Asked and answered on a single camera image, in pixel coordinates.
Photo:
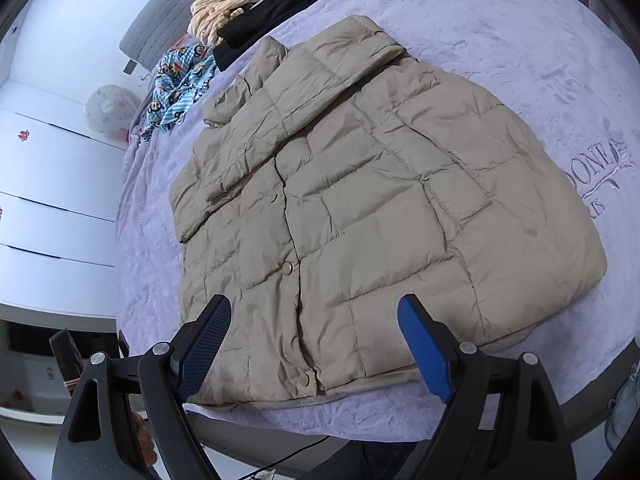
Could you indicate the blue monkey print garment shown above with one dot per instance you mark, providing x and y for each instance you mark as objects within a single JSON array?
[{"x": 182, "y": 78}]

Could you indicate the peach striped garment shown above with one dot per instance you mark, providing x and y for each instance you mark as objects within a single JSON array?
[{"x": 208, "y": 17}]

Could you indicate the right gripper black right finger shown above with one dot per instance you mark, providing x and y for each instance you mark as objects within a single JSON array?
[{"x": 527, "y": 439}]

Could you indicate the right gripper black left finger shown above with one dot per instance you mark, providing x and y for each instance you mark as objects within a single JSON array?
[{"x": 98, "y": 439}]

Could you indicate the beige puffer jacket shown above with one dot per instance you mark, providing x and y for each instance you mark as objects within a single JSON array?
[{"x": 337, "y": 176}]

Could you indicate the grey blue bag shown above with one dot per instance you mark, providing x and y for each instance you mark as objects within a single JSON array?
[{"x": 622, "y": 409}]

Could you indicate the black folded garment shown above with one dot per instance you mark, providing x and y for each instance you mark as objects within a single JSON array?
[{"x": 242, "y": 32}]

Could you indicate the grey quilted headboard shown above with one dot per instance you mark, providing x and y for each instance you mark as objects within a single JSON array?
[{"x": 157, "y": 27}]

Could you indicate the person's hand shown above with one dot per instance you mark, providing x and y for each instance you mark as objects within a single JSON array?
[{"x": 145, "y": 440}]

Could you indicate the white wardrobe doors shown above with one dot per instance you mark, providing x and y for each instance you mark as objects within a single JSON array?
[{"x": 60, "y": 186}]

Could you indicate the lavender plush bedspread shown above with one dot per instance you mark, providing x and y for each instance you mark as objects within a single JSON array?
[{"x": 551, "y": 61}]

